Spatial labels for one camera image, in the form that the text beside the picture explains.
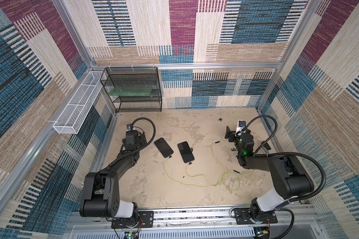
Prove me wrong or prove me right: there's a green board on shelf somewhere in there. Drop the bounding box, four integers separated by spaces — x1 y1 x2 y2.
108 87 152 97

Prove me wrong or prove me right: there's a black wire mesh shelf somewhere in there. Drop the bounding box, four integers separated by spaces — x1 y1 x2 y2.
100 67 163 113

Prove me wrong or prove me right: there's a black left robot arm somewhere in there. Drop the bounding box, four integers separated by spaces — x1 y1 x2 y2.
79 117 156 220

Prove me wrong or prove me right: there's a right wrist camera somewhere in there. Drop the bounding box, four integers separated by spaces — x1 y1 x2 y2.
236 120 246 134

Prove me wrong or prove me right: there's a blue smartphone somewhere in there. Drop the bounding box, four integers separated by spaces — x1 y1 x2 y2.
154 137 174 158

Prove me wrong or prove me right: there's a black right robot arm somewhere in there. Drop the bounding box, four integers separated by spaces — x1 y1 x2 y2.
225 120 327 224

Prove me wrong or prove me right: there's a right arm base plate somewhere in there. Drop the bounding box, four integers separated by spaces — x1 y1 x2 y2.
233 208 278 225

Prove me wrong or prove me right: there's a white wire mesh basket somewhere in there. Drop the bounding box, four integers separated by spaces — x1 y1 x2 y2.
53 71 102 134

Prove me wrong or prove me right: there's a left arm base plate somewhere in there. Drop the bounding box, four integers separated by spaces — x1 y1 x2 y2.
111 211 154 229

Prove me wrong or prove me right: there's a purple smartphone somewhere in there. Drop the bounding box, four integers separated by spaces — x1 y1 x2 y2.
178 141 194 163

